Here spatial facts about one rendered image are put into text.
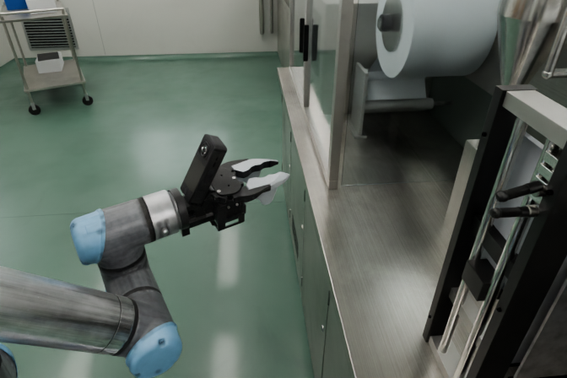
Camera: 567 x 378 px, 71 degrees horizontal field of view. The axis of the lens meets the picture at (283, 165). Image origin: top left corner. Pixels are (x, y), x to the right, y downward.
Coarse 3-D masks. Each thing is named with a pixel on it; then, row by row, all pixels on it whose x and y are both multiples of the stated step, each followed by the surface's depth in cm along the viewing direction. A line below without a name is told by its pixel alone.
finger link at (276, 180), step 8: (272, 176) 71; (280, 176) 72; (288, 176) 73; (248, 184) 69; (256, 184) 69; (264, 184) 69; (272, 184) 70; (280, 184) 72; (264, 192) 71; (272, 192) 72; (264, 200) 73; (272, 200) 74
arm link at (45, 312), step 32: (0, 288) 42; (32, 288) 44; (64, 288) 48; (0, 320) 41; (32, 320) 43; (64, 320) 46; (96, 320) 49; (128, 320) 52; (160, 320) 56; (96, 352) 51; (128, 352) 53; (160, 352) 53
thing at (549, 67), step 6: (564, 12) 62; (564, 18) 62; (564, 24) 62; (558, 30) 63; (564, 30) 62; (558, 36) 63; (564, 36) 63; (558, 42) 63; (564, 42) 63; (552, 48) 64; (558, 48) 64; (552, 54) 65; (558, 54) 64; (552, 60) 65; (558, 60) 65; (546, 66) 66; (552, 66) 65; (552, 72) 66
